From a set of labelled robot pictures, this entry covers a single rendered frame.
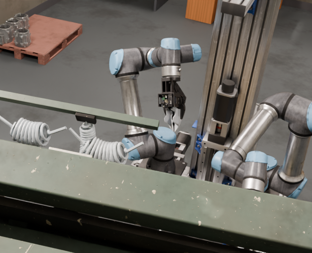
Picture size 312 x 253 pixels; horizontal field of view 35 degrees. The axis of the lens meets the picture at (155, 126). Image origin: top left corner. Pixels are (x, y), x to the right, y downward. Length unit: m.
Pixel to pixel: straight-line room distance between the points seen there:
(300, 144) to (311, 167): 2.54
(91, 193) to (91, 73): 4.62
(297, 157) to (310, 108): 0.26
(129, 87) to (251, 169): 0.87
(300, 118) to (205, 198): 1.07
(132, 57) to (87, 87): 3.00
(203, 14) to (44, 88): 2.92
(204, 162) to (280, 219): 1.52
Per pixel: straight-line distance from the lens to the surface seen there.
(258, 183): 1.73
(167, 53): 1.96
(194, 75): 5.83
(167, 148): 2.45
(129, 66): 2.38
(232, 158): 1.89
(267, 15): 2.23
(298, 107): 2.07
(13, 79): 5.53
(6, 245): 0.59
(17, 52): 5.92
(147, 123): 1.21
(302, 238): 1.06
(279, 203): 1.07
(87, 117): 1.23
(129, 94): 2.39
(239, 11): 1.91
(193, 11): 7.37
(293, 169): 2.28
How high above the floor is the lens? 2.63
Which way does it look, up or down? 33 degrees down
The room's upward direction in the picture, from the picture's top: 6 degrees clockwise
